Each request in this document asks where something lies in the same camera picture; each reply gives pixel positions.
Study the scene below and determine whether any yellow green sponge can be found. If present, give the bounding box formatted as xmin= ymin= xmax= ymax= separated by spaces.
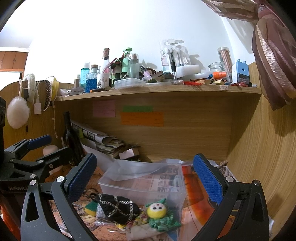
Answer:
xmin=84 ymin=201 xmax=98 ymax=217

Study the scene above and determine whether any green knit glove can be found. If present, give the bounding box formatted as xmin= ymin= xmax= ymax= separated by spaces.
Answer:
xmin=148 ymin=198 xmax=182 ymax=232

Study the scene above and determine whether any black pouch with chain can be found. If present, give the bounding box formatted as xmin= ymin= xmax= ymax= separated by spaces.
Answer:
xmin=90 ymin=193 xmax=141 ymax=225

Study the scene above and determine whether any yellow felt ball face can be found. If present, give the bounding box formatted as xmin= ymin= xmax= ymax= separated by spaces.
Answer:
xmin=146 ymin=202 xmax=167 ymax=219

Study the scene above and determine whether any white cloth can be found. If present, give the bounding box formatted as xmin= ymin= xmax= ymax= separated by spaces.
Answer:
xmin=126 ymin=223 xmax=162 ymax=240

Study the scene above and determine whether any white mug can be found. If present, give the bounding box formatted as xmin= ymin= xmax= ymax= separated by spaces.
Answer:
xmin=42 ymin=145 xmax=64 ymax=175

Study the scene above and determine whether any dark wine bottle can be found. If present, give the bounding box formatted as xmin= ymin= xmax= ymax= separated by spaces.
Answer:
xmin=63 ymin=111 xmax=84 ymax=166

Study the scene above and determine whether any white fluffy pompom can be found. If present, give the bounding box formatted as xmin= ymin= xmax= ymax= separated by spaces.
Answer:
xmin=6 ymin=97 xmax=30 ymax=129

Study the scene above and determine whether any stack of newspapers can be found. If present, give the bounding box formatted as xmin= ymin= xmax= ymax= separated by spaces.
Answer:
xmin=71 ymin=120 xmax=127 ymax=158

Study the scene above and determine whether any silver scrubber in bag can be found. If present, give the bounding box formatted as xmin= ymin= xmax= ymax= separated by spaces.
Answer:
xmin=96 ymin=203 xmax=115 ymax=223

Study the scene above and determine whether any pink sticky note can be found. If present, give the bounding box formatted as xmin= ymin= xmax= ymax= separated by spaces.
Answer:
xmin=93 ymin=100 xmax=115 ymax=118

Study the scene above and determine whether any small white cardboard box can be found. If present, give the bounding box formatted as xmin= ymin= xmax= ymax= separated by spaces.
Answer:
xmin=119 ymin=148 xmax=139 ymax=160

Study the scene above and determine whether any teal liquid bottle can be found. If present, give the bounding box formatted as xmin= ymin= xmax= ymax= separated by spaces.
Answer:
xmin=79 ymin=63 xmax=90 ymax=89

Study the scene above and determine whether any blue liquid bottle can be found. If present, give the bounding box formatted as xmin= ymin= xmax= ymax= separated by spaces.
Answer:
xmin=85 ymin=64 xmax=98 ymax=93

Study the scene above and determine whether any clear plastic bin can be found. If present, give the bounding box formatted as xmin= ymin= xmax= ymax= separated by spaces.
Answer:
xmin=98 ymin=160 xmax=187 ymax=209

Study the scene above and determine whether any green sticky note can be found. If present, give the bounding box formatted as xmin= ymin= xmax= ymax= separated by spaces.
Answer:
xmin=122 ymin=105 xmax=153 ymax=113

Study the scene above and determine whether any floral fabric scrunchie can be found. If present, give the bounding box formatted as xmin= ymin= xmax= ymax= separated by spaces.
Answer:
xmin=115 ymin=212 xmax=148 ymax=233

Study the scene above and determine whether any orange sticky note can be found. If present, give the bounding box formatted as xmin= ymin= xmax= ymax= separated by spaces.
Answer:
xmin=120 ymin=111 xmax=164 ymax=127

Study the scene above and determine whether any clear flat container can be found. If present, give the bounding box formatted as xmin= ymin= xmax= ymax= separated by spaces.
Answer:
xmin=114 ymin=78 xmax=146 ymax=89

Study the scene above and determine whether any green pump bottle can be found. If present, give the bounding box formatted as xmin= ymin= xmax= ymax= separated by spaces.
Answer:
xmin=121 ymin=48 xmax=132 ymax=79

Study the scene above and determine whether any wooden shelf board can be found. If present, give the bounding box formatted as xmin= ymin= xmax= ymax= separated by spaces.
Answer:
xmin=56 ymin=85 xmax=261 ymax=101

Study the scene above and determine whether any orange cap bottle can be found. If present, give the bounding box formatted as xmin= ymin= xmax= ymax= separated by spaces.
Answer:
xmin=212 ymin=71 xmax=227 ymax=80

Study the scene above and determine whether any blue pencil sharpener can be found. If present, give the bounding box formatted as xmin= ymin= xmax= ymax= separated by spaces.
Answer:
xmin=232 ymin=59 xmax=250 ymax=84

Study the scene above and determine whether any glass jar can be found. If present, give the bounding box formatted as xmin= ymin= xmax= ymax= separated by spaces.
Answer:
xmin=208 ymin=62 xmax=225 ymax=72

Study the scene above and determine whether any tall clear stick jar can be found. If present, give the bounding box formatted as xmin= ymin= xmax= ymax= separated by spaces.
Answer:
xmin=217 ymin=47 xmax=232 ymax=76

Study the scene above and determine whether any pink curtain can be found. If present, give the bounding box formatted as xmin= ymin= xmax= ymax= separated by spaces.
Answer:
xmin=204 ymin=1 xmax=295 ymax=110

